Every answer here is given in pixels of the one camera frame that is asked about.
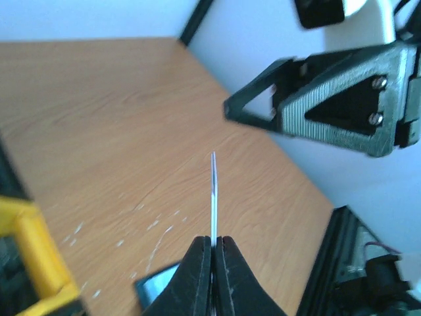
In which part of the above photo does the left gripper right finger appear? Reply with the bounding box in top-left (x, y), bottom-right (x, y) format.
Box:
top-left (215, 236), bottom-right (285, 315)

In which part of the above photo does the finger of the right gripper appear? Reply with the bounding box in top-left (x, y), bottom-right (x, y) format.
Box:
top-left (223, 57), bottom-right (297, 131)
top-left (272, 41), bottom-right (415, 157)

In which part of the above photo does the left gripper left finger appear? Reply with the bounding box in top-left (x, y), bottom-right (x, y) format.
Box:
top-left (141, 236), bottom-right (212, 315)

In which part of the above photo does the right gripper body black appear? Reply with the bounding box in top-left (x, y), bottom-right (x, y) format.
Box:
top-left (395, 1), bottom-right (420, 148)

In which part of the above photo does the blue leather card holder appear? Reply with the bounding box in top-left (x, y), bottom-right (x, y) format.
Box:
top-left (134, 262), bottom-right (180, 311)

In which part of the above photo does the yellow bin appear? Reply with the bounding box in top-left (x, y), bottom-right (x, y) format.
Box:
top-left (1, 196), bottom-right (87, 315)

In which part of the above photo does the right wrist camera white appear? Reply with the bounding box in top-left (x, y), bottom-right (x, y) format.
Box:
top-left (293, 0), bottom-right (396, 52)

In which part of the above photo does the black frame post right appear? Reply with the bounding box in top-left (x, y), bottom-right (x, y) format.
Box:
top-left (178, 0), bottom-right (214, 47)

